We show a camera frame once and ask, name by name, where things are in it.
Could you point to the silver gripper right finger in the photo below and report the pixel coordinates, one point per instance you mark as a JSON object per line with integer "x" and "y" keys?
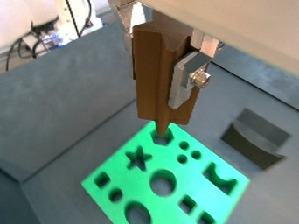
{"x": 189, "y": 74}

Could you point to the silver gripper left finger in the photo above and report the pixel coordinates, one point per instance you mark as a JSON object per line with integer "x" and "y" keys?
{"x": 130, "y": 14}

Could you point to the brown star-shaped peg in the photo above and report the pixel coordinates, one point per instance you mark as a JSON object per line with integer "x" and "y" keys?
{"x": 162, "y": 42}

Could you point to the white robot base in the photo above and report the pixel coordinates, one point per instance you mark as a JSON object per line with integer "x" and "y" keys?
{"x": 78, "y": 19}

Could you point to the dark grey curved block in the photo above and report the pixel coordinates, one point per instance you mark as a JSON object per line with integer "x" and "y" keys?
{"x": 255, "y": 138}

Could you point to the green shape sorter board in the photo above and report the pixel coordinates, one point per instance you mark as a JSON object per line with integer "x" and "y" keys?
{"x": 166, "y": 180}

